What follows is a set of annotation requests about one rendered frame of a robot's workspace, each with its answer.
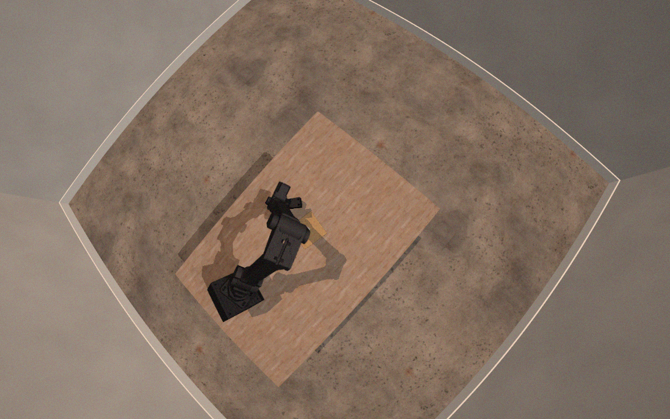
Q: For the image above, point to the orange flat mat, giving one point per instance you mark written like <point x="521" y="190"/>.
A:
<point x="317" y="231"/>

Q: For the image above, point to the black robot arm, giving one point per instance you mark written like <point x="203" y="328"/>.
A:
<point x="277" y="255"/>

